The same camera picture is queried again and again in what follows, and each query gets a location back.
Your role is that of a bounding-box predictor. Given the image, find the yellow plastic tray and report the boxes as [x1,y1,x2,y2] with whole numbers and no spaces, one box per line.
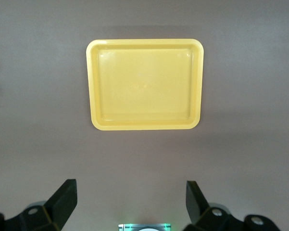
[86,38,205,131]

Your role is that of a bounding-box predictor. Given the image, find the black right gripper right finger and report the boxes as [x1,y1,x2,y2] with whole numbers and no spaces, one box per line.
[184,180,278,231]

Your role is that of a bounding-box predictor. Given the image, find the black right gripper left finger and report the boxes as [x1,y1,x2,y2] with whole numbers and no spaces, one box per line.
[0,179,78,231]

